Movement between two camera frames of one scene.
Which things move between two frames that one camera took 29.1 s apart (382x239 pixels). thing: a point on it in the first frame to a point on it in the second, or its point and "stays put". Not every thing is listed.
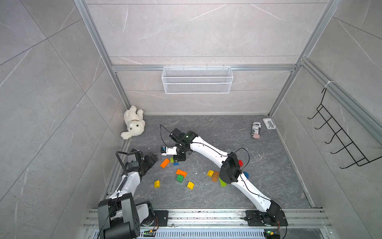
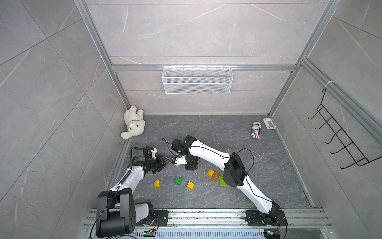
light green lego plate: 223,183 stays put
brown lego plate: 215,176 stays put
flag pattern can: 255,127 stays put
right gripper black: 177,158 to 191,167
